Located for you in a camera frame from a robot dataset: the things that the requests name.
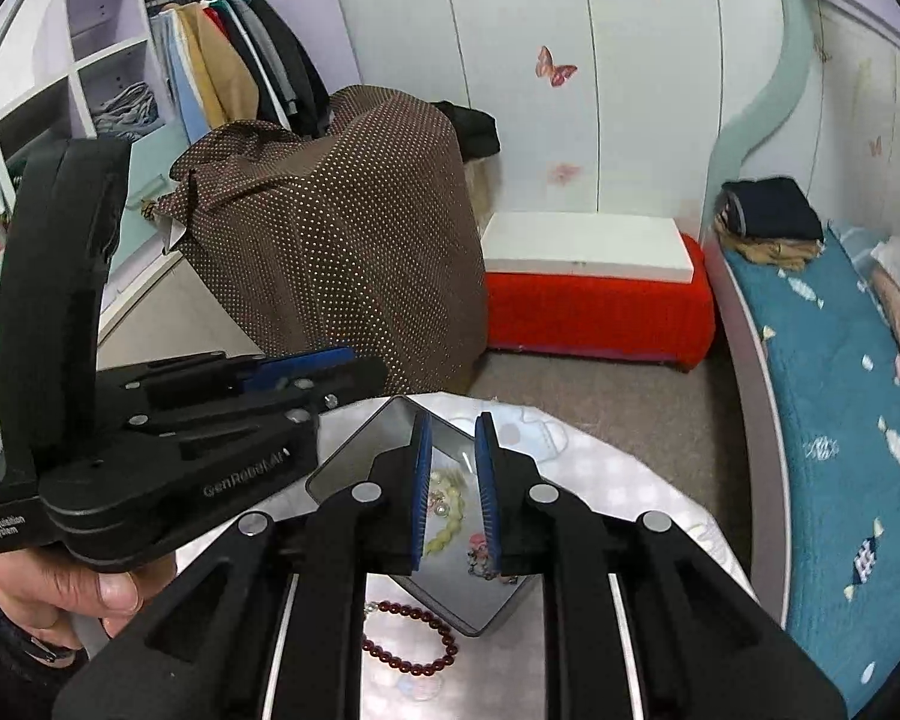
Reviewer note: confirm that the red bench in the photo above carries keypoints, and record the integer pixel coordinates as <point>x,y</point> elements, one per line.
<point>605,318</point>

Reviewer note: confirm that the white board on bench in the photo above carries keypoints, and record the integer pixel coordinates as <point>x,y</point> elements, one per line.
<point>599,245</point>

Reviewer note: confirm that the hanging clothes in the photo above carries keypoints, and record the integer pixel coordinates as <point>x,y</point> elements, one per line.
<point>236,60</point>

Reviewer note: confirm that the faded pink butterfly sticker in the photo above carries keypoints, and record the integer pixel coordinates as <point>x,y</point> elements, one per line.
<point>563,174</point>

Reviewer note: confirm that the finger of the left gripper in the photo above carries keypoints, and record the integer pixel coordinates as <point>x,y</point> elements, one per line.
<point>314,382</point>

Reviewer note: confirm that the blue patterned mattress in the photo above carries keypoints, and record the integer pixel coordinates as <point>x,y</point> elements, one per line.
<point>816,366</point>

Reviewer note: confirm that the pale green jade pendant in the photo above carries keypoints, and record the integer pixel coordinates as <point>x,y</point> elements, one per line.
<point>441,531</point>

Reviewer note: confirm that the brown polka dot cloth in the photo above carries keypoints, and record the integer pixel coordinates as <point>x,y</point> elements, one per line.
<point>364,238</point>

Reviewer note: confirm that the person's left hand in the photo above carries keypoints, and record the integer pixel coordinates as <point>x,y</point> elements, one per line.
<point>41,592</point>

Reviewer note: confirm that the teal bed frame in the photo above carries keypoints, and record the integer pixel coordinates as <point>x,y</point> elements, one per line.
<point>811,90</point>

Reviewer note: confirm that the white wardrobe doors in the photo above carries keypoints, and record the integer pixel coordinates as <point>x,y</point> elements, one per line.
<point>600,105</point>

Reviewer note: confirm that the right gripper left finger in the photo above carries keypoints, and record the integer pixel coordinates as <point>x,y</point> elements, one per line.
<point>397,533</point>

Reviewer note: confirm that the purple shelf unit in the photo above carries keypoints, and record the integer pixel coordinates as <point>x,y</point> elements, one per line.
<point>86,69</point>

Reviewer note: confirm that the black garment behind cloth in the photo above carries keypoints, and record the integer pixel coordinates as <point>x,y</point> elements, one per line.
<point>476,131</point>

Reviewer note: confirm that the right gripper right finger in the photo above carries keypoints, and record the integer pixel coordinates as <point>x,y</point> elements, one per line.
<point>514,529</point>

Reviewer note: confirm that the grey metal jewelry box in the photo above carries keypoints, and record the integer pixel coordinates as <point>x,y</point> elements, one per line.
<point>455,579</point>

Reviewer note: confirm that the small pink charm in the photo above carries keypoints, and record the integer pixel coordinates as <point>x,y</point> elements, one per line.
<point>480,564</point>

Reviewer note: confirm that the folded dark clothes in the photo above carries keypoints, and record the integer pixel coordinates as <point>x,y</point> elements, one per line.
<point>769,222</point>

